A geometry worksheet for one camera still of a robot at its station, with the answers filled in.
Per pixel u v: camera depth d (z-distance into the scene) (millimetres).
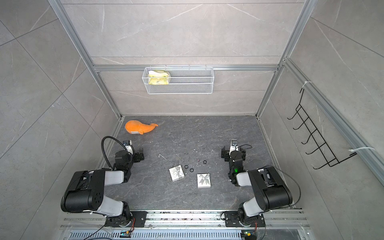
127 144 812
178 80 1000
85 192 458
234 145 781
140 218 733
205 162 945
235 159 685
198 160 935
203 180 835
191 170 906
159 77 880
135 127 1039
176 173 858
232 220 728
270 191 446
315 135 684
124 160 721
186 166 926
